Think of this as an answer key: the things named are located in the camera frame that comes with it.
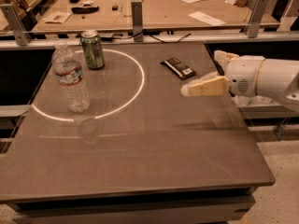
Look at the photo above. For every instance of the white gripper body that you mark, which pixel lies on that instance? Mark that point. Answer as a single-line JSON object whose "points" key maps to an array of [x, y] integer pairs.
{"points": [[242, 76]]}

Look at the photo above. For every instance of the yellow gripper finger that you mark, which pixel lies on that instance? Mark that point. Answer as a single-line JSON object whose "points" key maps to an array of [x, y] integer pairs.
{"points": [[211, 84], [223, 58]]}

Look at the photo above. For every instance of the green soda can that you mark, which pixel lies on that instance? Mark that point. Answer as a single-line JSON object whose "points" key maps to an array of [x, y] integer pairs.
{"points": [[92, 49]]}

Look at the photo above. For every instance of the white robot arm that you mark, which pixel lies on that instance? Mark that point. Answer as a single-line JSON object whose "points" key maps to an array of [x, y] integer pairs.
{"points": [[279, 80]]}

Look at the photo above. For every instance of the black rxbar chocolate wrapper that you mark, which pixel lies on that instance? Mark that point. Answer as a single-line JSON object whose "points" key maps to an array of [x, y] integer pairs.
{"points": [[182, 70]]}

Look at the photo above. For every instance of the small white paper sheet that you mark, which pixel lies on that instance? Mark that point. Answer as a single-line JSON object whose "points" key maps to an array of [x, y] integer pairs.
{"points": [[203, 18]]}

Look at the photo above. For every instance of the small black box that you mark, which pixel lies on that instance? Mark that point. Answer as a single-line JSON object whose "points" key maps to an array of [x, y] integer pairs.
{"points": [[115, 7]]}

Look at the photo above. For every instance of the black tool on table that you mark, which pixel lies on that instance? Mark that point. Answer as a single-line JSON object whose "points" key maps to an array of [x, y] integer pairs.
{"points": [[84, 10]]}

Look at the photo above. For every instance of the clear plastic water bottle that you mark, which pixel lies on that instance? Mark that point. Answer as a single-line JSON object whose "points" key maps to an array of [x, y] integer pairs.
{"points": [[68, 71]]}

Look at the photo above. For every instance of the wooden background table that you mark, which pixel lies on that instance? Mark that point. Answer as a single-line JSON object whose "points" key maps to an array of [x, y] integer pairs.
{"points": [[158, 15]]}

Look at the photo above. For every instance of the white envelope with label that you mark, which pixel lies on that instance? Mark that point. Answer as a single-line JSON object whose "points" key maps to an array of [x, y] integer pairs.
{"points": [[57, 17]]}

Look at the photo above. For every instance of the right metal bracket post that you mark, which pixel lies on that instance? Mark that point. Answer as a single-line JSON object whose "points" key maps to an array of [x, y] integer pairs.
{"points": [[252, 29]]}

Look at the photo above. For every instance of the metal bracket post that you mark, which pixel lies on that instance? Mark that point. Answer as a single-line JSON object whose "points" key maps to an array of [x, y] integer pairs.
{"points": [[137, 19], [252, 29], [14, 21]]}

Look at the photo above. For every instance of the middle metal bracket post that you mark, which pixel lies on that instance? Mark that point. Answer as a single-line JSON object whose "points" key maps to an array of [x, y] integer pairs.
{"points": [[137, 19]]}

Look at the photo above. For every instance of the left metal bracket post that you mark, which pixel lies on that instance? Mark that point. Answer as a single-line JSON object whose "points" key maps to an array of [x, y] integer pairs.
{"points": [[14, 21]]}

